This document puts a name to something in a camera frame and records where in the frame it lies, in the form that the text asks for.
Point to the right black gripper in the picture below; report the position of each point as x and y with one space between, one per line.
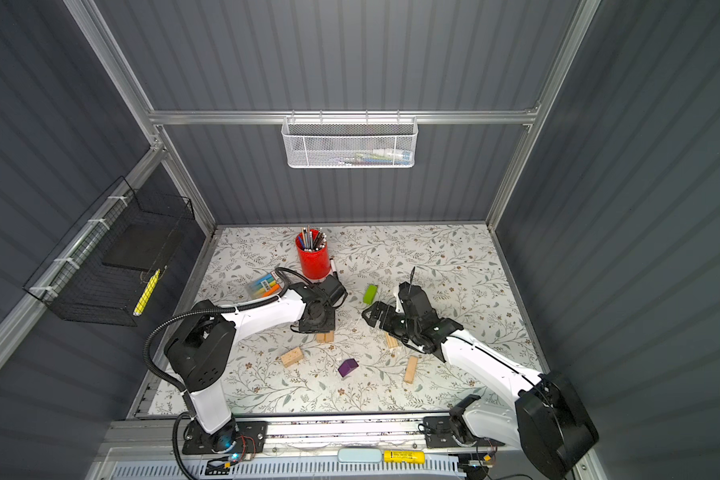
387 322

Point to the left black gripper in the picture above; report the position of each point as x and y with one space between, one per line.
329 327

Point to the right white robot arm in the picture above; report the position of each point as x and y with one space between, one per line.
543 414

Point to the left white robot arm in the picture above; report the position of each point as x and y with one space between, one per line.
199 349

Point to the ridged wood block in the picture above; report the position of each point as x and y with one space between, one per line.
391 342

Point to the green block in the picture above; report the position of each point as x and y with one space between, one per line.
370 294

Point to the purple block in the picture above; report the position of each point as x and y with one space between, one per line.
347 367

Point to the red pen cup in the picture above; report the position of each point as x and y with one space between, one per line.
315 265

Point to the colourful crayon box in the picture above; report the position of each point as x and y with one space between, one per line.
265 286

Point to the pens in cup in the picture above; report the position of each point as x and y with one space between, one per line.
311 240

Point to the markers in white basket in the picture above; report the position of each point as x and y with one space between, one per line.
378 157

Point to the yellow marker in basket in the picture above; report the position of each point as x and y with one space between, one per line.
146 294

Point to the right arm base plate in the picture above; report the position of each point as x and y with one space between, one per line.
439 432

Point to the white wire basket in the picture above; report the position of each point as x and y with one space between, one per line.
315 144

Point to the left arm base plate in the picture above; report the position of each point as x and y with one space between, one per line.
247 437

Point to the black wire basket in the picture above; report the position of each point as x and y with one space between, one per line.
100 274

